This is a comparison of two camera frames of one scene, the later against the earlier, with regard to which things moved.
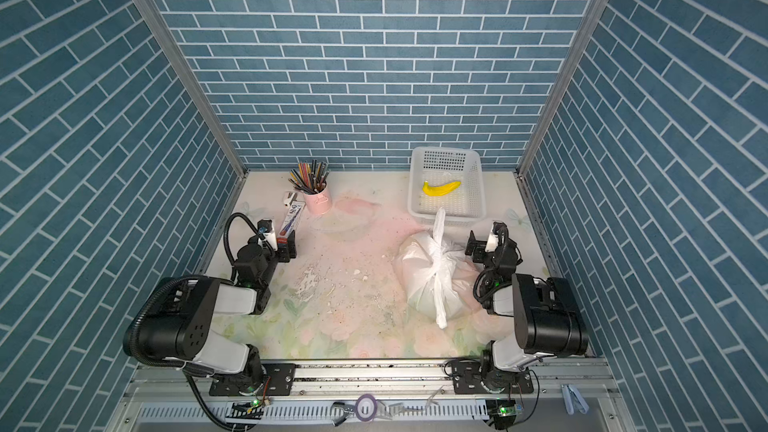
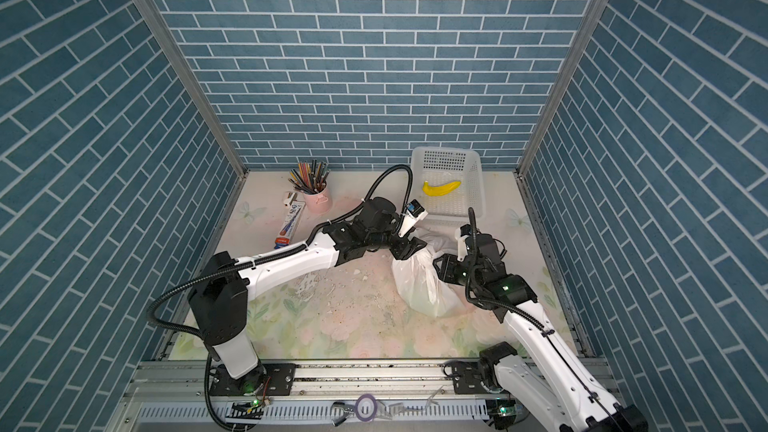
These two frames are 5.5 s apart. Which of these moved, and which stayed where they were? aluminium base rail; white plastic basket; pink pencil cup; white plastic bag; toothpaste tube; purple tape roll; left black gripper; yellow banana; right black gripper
Moved: left black gripper; white plastic bag; right black gripper
Stayed: yellow banana; purple tape roll; aluminium base rail; white plastic basket; pink pencil cup; toothpaste tube
